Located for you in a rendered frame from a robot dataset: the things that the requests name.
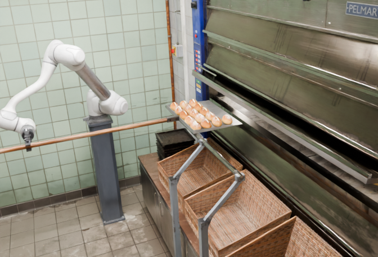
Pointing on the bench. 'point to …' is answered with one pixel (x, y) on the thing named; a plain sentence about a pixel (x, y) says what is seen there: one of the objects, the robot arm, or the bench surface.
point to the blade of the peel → (210, 121)
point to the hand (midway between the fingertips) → (28, 145)
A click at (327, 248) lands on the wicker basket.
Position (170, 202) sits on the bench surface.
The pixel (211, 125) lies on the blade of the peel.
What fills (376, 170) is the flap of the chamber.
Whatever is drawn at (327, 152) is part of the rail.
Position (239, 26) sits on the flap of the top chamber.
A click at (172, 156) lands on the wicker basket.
